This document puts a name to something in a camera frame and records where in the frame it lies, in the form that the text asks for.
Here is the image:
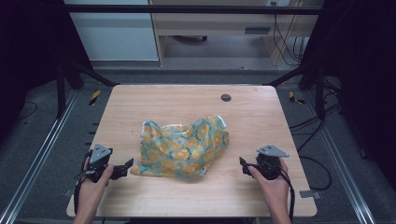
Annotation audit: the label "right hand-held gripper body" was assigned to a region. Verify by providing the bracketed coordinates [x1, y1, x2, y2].
[253, 143, 290, 181]

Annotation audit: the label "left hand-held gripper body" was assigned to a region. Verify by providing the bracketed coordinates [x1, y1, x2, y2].
[81, 143, 117, 183]

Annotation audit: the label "green cloth with orange print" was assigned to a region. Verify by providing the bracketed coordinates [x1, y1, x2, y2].
[130, 115, 231, 180]

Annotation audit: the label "person's right hand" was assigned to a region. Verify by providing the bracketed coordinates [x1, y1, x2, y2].
[247, 157, 291, 209]

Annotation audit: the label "person's left hand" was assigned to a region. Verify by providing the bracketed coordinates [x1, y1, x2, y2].
[76, 157, 115, 208]

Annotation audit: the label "yellow black hazard tape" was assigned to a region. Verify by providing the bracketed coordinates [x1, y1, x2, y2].
[288, 91, 306, 105]

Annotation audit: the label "white cabinet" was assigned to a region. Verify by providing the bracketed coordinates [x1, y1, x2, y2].
[64, 0, 161, 62]

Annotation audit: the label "dark curtain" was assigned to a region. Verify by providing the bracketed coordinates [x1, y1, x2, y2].
[300, 0, 396, 183]
[0, 0, 94, 144]

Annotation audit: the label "light wooden desk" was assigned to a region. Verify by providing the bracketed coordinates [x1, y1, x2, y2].
[148, 0, 325, 67]

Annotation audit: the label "right hand-held gripper black cable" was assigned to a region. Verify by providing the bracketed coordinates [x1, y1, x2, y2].
[264, 159, 296, 223]

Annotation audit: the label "hand-held gripper black cable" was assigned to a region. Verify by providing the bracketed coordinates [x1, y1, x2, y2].
[73, 149, 93, 217]
[264, 159, 296, 223]

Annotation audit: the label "left hand-held gripper black cable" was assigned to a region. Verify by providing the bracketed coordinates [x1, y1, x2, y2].
[73, 149, 93, 217]

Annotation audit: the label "grey metal bracket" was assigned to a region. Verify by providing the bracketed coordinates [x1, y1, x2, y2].
[299, 189, 322, 201]

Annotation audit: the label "black floor cables bundle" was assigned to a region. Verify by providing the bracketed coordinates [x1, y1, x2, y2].
[289, 77, 344, 192]

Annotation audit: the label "yellow handled tool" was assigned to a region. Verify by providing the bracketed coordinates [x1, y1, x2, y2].
[88, 89, 103, 107]

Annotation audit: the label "aluminium floor rail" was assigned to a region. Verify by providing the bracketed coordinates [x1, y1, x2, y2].
[302, 90, 377, 224]
[0, 90, 79, 224]

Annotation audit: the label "black metal frame stand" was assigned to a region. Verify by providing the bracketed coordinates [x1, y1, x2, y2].
[55, 59, 120, 119]
[266, 61, 327, 121]

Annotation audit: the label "thin black floor cable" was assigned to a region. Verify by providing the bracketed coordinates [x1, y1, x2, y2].
[18, 100, 39, 121]

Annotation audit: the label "hanging black cables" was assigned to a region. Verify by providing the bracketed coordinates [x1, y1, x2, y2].
[271, 0, 308, 67]

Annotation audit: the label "black horizontal frame bar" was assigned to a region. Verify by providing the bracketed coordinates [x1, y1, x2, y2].
[62, 4, 323, 16]

